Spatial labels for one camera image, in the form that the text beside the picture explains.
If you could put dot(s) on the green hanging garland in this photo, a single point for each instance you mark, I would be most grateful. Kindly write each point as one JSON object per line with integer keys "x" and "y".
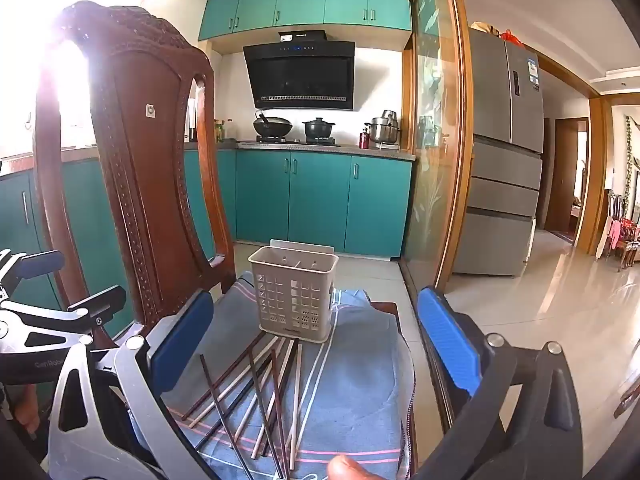
{"x": 631, "y": 160}

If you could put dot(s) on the brown bag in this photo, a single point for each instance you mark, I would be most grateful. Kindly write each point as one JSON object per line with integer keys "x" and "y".
{"x": 484, "y": 28}

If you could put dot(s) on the red bag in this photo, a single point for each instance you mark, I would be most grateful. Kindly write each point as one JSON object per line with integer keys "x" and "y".
{"x": 510, "y": 37}

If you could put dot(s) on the carved wooden chair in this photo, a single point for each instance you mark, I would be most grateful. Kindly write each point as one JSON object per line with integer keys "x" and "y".
{"x": 150, "y": 185}

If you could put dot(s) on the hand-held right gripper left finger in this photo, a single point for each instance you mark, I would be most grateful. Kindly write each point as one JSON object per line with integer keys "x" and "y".
{"x": 182, "y": 332}

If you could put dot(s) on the condiment bottle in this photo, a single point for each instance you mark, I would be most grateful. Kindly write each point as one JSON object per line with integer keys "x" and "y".
{"x": 230, "y": 130}
{"x": 219, "y": 131}

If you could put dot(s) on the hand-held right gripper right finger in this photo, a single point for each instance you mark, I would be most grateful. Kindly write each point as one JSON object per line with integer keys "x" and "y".
{"x": 447, "y": 340}

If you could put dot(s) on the red bottle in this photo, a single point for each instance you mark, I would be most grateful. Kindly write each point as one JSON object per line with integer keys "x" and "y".
{"x": 363, "y": 139}

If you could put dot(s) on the gas stove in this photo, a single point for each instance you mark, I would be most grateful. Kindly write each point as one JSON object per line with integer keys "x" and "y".
{"x": 290, "y": 142}

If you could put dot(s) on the white wall hook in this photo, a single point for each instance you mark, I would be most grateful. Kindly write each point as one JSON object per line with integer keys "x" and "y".
{"x": 150, "y": 110}

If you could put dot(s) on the stainless steel pot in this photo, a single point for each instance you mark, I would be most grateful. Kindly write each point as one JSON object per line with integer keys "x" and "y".
{"x": 384, "y": 130}

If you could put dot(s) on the grey refrigerator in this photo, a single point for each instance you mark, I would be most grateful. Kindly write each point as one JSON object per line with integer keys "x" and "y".
{"x": 500, "y": 160}

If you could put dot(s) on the beige plastic utensil basket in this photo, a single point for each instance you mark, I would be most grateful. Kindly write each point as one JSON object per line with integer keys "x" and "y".
{"x": 290, "y": 300}

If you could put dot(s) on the glass sliding door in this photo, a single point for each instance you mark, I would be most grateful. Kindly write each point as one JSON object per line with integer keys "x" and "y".
{"x": 435, "y": 135}

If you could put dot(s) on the wooden interior door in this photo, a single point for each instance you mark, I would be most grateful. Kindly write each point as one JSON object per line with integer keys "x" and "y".
{"x": 560, "y": 175}

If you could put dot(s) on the teal kitchen cabinets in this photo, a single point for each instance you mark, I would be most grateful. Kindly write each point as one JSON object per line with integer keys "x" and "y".
{"x": 320, "y": 200}
{"x": 300, "y": 0}

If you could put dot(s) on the black wok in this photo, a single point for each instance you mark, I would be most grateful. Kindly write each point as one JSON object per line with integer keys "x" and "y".
{"x": 272, "y": 127}

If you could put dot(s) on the teal lower kitchen cabinets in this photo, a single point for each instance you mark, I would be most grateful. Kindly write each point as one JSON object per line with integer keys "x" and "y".
{"x": 320, "y": 200}

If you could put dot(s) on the teal upper kitchen cabinets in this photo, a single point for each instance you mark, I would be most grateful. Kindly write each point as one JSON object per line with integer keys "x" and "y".
{"x": 300, "y": 0}

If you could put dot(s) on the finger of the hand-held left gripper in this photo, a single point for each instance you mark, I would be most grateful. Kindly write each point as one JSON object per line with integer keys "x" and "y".
{"x": 40, "y": 263}
{"x": 100, "y": 304}

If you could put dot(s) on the person's left hand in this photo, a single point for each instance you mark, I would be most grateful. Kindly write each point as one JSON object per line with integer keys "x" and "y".
{"x": 25, "y": 410}

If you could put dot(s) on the black range hood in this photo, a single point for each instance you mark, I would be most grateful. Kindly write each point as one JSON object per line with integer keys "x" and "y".
{"x": 300, "y": 75}

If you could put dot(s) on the black cooking pot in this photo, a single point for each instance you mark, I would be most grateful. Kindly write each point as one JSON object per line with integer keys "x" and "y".
{"x": 318, "y": 131}

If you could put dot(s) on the distant dining chairs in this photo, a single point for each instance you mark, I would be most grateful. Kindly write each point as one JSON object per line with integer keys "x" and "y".
{"x": 622, "y": 240}

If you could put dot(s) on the person's right hand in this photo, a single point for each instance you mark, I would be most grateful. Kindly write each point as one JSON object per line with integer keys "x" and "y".
{"x": 350, "y": 469}

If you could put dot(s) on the group of mixed chopsticks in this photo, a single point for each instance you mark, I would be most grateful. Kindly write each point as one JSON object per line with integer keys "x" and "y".
{"x": 295, "y": 400}

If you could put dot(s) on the blue striped towel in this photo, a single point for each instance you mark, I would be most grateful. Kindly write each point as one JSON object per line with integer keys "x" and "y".
{"x": 350, "y": 360}

